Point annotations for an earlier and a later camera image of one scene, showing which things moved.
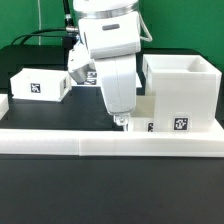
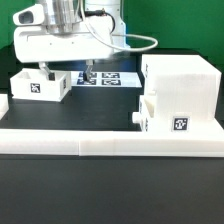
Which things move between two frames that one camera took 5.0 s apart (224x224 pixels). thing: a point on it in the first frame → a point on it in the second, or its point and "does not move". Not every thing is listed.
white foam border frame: (108, 142) does not move
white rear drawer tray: (40, 84) does not move
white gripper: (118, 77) → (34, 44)
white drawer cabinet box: (185, 89) does not move
